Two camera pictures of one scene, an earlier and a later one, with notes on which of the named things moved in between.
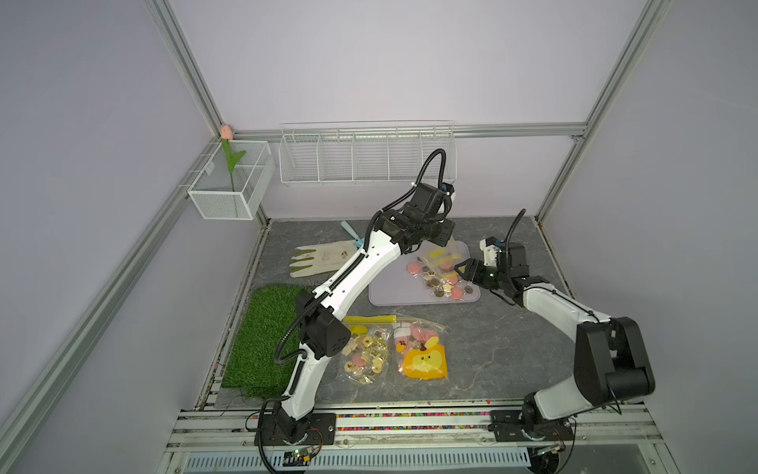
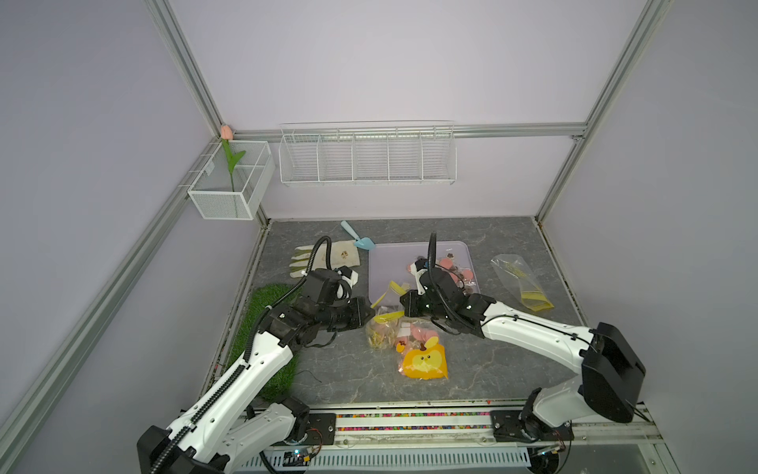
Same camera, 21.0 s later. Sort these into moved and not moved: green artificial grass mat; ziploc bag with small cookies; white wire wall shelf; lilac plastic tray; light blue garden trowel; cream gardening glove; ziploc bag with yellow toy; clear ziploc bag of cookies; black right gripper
Moved: black right gripper; clear ziploc bag of cookies; ziploc bag with small cookies
Not moved: white wire wall shelf; lilac plastic tray; cream gardening glove; ziploc bag with yellow toy; light blue garden trowel; green artificial grass mat
